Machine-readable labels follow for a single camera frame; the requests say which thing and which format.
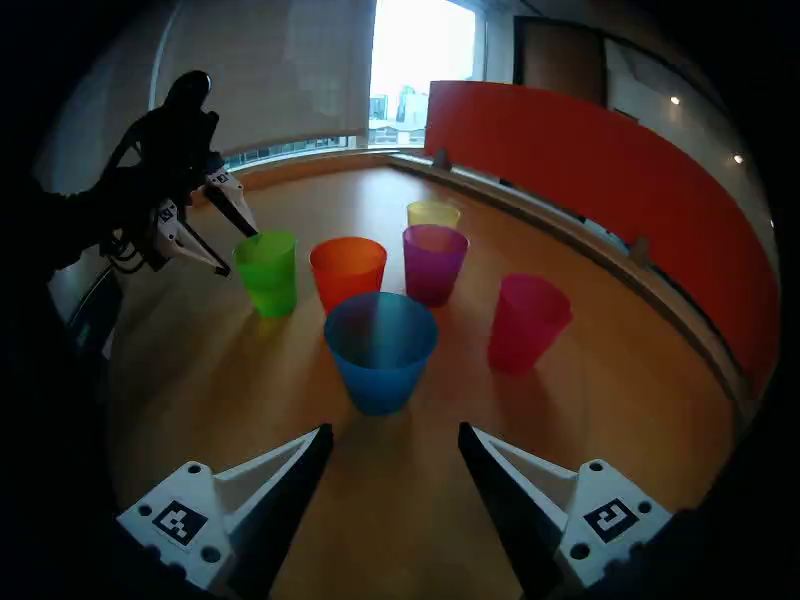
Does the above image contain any orange plastic cup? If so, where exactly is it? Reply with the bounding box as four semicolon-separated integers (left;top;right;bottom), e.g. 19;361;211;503
309;236;388;316

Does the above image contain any yellow plastic cup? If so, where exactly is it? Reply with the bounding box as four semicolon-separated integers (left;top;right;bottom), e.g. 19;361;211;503
406;200;463;231

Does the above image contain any red desk screen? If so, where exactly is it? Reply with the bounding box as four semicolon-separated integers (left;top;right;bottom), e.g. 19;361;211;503
387;80;783;414

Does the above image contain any pink plastic cup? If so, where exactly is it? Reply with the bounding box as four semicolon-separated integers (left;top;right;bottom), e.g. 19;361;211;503
486;272;574;377

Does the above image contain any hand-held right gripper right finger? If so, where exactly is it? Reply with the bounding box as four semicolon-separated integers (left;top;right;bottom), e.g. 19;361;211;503
457;421;674;600

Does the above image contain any green plastic cup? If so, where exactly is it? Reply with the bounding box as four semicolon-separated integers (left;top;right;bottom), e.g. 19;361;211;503
232;230;299;319

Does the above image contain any blue plastic cup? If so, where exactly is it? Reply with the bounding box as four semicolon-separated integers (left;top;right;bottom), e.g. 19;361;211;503
323;291;439;417

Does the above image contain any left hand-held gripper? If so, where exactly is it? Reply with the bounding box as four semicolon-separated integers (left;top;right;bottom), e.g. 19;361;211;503
93;70;260;278

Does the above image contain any purple plastic cup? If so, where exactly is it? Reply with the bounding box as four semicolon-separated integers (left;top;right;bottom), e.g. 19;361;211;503
402;224;470;308

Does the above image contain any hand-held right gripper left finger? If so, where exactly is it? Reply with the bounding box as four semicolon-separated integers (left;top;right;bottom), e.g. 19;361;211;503
116;423;334;600

